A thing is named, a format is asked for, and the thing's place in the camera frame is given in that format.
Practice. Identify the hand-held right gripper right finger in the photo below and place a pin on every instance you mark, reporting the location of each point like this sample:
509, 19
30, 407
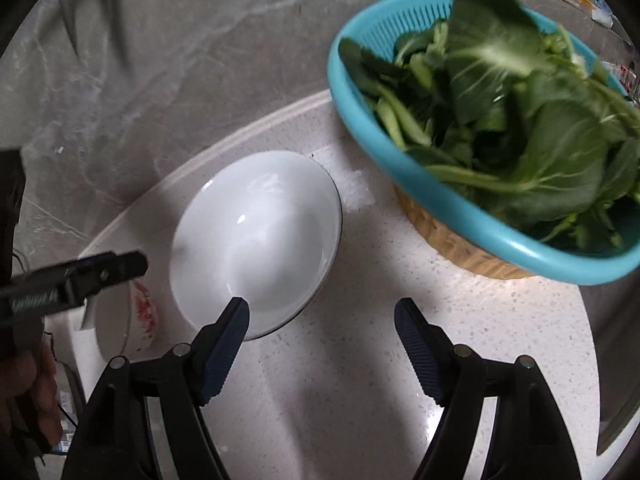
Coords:
422, 355

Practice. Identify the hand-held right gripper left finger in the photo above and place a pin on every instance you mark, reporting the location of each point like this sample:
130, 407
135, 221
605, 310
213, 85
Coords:
225, 355

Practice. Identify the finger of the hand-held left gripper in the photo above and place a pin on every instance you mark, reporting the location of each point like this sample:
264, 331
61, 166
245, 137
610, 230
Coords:
105, 272

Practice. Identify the patterned dark-rimmed bowl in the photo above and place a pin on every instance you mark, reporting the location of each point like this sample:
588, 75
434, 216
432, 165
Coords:
117, 330

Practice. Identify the large white bowl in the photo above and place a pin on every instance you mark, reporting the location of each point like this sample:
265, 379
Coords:
255, 240

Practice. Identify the person's left hand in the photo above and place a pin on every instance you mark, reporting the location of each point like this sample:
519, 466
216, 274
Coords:
30, 390

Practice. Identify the stainless steel sink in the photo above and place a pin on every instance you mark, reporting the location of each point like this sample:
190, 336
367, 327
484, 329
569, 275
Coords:
620, 385

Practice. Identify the teal plastic colander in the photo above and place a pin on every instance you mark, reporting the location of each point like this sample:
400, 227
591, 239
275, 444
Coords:
370, 125

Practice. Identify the green leafy vegetables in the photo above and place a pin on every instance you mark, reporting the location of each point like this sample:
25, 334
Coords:
525, 135

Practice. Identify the white orange packet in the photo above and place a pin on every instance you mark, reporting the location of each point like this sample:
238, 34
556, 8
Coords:
587, 5

